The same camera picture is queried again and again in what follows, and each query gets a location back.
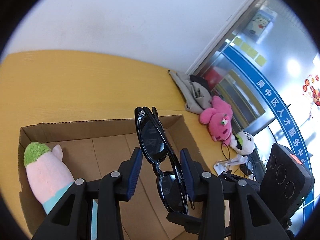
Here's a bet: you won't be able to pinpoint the white panda plush toy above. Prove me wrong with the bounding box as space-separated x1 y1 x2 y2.
229 131 254 156

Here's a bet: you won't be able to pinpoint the black camera device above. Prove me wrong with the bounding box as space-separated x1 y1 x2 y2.
260 143 315 220

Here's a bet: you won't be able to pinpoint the black cable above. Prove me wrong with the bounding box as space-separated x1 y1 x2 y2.
220 142 266 182

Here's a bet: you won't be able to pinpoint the pink strawberry bear plush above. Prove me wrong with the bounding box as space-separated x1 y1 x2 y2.
199 95 233 146

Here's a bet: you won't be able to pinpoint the pink pig plush toy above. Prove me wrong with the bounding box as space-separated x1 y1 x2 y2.
23 141 99 240

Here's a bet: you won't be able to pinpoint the black sunglasses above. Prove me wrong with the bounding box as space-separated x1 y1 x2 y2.
135 107 193 215

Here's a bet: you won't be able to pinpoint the brown cardboard box tray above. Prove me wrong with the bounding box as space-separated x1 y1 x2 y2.
17 114 231 240

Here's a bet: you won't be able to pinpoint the white phone stand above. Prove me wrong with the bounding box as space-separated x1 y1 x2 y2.
213 154 248 176

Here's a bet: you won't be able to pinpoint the grey folded cloth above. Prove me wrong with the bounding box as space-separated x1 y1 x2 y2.
168 70 212 115

